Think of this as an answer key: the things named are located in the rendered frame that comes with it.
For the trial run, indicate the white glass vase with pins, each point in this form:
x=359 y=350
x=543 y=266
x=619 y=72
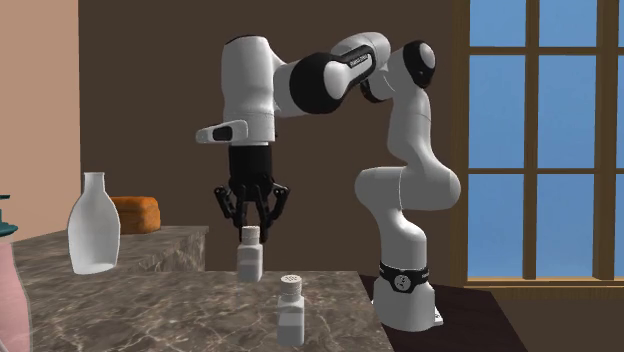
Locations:
x=93 y=234

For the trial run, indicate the pink rounded object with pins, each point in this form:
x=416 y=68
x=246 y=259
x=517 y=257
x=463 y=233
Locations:
x=10 y=302

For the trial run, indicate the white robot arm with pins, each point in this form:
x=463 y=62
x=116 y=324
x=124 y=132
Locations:
x=414 y=195

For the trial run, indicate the wooden framed window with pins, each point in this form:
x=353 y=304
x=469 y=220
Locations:
x=531 y=146

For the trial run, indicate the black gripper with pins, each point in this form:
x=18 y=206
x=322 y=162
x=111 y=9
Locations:
x=250 y=166

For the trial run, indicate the white shaker bottle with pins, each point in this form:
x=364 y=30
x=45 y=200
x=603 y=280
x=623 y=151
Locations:
x=250 y=263
x=290 y=317

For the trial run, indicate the teal object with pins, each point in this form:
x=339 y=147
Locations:
x=6 y=227

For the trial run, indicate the orange bread loaf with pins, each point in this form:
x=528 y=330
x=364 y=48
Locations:
x=139 y=214

